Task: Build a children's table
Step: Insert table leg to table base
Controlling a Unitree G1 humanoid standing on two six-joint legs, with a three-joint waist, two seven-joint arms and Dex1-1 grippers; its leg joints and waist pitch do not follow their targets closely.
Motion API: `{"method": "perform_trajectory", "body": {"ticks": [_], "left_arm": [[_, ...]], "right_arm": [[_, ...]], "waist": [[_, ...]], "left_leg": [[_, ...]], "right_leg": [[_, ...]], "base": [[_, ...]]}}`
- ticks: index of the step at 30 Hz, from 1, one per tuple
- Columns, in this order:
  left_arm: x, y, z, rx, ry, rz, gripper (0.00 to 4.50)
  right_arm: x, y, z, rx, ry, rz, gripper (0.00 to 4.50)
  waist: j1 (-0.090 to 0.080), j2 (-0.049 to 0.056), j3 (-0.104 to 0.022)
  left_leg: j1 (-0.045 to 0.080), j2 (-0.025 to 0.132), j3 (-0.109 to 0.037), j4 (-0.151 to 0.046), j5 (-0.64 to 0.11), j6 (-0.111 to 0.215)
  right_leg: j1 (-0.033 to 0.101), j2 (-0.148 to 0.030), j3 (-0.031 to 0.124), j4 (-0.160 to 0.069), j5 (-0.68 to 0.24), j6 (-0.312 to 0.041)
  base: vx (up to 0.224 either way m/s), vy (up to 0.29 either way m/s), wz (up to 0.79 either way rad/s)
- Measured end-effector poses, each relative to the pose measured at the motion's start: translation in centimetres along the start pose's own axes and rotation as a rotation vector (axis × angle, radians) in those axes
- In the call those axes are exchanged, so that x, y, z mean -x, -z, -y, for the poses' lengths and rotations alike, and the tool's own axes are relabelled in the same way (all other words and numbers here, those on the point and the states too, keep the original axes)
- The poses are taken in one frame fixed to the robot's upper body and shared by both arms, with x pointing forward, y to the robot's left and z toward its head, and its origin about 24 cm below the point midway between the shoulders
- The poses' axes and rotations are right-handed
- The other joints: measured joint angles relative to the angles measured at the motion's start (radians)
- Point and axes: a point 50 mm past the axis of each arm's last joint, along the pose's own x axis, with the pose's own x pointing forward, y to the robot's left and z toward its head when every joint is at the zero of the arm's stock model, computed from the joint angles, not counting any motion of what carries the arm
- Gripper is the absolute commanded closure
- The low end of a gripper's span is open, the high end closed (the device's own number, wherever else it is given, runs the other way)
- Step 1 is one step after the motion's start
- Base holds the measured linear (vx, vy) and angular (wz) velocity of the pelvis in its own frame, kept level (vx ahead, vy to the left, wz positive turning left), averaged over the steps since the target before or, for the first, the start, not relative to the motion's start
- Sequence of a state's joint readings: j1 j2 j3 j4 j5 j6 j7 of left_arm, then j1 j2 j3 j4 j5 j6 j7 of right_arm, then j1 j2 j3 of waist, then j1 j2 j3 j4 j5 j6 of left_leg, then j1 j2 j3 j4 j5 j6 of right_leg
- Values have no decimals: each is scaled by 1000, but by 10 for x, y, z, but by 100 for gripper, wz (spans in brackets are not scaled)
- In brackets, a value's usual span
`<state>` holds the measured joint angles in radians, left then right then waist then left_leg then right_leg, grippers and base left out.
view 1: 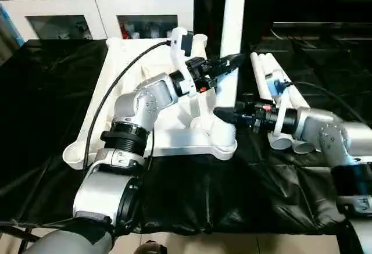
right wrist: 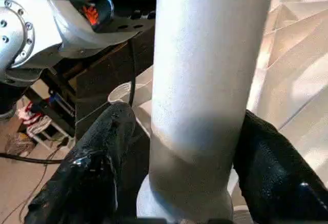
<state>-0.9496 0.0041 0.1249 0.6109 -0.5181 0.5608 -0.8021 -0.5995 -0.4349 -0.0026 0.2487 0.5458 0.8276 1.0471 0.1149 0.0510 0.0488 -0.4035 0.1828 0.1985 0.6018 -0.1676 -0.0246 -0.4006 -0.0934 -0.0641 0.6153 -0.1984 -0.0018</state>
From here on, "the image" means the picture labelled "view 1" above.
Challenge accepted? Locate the black plastic mat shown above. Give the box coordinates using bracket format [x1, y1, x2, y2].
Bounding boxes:
[0, 37, 372, 237]

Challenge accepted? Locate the black folding table frame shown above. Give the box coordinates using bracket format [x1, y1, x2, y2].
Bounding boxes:
[0, 220, 42, 248]

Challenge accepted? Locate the white cabinet with glass doors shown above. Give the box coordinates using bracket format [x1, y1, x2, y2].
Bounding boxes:
[0, 0, 195, 41]

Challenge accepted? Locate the black flat panel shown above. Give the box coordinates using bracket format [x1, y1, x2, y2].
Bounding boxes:
[272, 20, 372, 32]

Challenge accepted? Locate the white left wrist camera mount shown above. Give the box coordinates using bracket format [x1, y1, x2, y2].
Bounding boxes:
[169, 26, 196, 97]

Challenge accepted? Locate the white plastic table top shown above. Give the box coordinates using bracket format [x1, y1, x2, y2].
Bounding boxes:
[62, 32, 239, 171]

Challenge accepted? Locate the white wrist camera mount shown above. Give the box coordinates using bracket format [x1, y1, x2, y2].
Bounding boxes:
[169, 26, 196, 97]
[265, 71, 295, 139]

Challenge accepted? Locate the white plastic table leg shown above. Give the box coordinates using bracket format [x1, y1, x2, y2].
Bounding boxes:
[249, 52, 291, 151]
[266, 52, 322, 153]
[214, 0, 248, 140]
[257, 52, 317, 155]

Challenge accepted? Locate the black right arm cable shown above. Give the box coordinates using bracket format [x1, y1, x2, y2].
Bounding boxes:
[282, 80, 366, 124]

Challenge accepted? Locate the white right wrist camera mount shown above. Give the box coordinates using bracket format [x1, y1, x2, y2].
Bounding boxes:
[265, 71, 295, 139]

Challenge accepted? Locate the brown rounded object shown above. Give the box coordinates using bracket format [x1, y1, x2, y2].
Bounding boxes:
[137, 239, 169, 254]

